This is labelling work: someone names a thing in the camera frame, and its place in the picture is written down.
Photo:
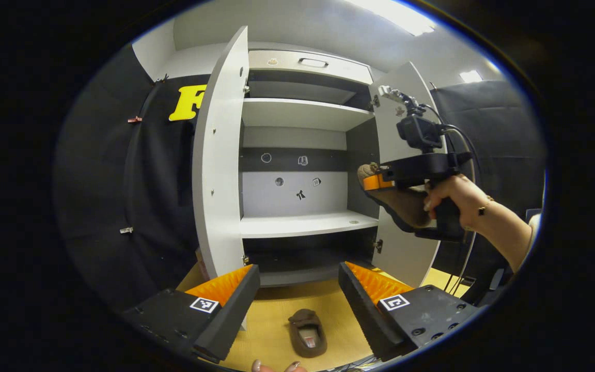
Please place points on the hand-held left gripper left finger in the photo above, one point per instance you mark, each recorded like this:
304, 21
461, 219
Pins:
238, 310

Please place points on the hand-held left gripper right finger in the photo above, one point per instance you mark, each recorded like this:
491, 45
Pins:
362, 310

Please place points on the white cabinet shelf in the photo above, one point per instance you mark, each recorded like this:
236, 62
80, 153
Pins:
302, 113
302, 225

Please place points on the large ceiling light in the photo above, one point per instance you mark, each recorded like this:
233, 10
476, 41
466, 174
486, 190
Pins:
395, 15

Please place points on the grey white shoe cabinet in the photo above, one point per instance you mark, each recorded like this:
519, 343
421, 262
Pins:
359, 155

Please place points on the small ceiling light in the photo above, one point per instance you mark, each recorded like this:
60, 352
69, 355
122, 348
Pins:
470, 76

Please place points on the black clip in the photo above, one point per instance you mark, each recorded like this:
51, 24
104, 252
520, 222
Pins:
162, 78

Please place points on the brown fuzzy shoe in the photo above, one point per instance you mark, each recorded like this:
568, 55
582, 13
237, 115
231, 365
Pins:
403, 206
305, 319

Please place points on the white cabinet door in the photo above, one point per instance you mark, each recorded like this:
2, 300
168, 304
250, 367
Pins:
220, 155
406, 258

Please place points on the beige cabinet drawer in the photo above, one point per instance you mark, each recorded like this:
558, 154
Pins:
282, 63

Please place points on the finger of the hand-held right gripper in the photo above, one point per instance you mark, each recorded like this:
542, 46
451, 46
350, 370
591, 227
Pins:
375, 182

